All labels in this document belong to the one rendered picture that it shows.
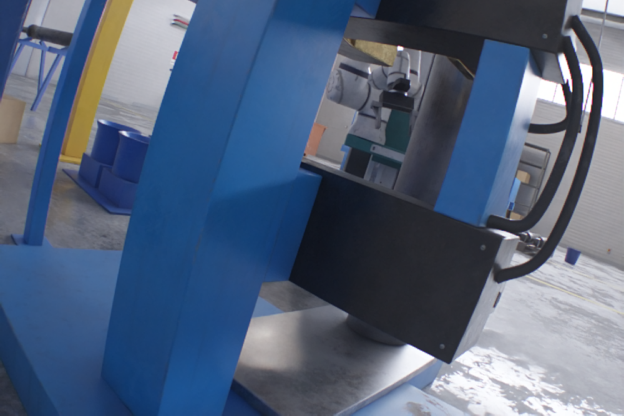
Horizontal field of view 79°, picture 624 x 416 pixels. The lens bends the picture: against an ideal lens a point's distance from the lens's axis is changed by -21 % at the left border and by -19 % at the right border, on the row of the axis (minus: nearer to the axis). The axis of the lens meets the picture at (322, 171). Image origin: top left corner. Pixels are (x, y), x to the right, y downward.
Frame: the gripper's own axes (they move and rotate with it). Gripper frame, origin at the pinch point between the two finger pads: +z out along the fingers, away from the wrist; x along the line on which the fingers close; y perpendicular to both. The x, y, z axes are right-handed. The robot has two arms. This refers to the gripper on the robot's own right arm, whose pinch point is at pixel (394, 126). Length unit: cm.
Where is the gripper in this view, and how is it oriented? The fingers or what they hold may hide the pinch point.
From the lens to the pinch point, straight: 176.3
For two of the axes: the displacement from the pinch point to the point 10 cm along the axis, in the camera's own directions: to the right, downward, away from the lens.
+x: -9.7, -1.9, -1.5
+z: -1.3, 9.4, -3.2
